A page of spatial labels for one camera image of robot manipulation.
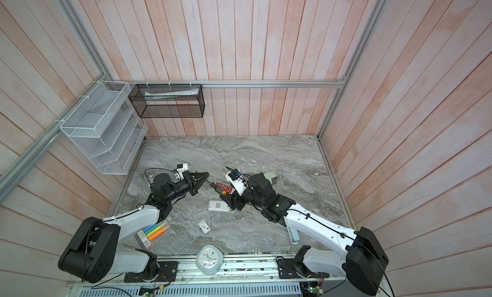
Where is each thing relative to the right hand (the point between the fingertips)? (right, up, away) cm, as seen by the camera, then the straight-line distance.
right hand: (226, 190), depth 75 cm
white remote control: (-5, -10, +15) cm, 19 cm away
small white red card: (-11, -18, +9) cm, 23 cm away
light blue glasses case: (+28, -19, +4) cm, 34 cm away
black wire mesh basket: (-29, +40, +14) cm, 51 cm away
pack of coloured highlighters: (-35, -21, +6) cm, 41 cm away
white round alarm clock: (-7, -28, -1) cm, 28 cm away
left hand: (-7, +5, +4) cm, 10 cm away
